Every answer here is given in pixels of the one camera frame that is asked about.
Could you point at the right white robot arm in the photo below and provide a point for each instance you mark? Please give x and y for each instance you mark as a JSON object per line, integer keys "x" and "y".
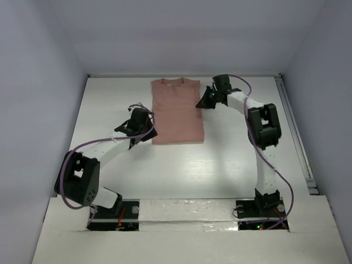
{"x": 264, "y": 132}

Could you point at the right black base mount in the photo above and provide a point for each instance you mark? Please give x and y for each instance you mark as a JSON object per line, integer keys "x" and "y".
{"x": 263, "y": 212}

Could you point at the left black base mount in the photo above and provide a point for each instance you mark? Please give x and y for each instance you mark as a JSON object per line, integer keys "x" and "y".
{"x": 123, "y": 216}

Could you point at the pink printed t shirt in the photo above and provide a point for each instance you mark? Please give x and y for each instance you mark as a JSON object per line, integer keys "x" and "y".
{"x": 177, "y": 120}

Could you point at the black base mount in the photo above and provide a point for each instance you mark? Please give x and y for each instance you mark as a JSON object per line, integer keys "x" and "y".
{"x": 263, "y": 212}
{"x": 123, "y": 216}

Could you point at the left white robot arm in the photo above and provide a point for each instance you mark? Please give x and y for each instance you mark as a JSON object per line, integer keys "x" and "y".
{"x": 78, "y": 181}

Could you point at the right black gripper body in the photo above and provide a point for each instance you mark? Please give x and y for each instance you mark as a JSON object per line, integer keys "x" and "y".
{"x": 218, "y": 92}

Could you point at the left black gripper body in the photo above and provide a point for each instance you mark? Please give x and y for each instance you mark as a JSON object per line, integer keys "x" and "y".
{"x": 144, "y": 128}

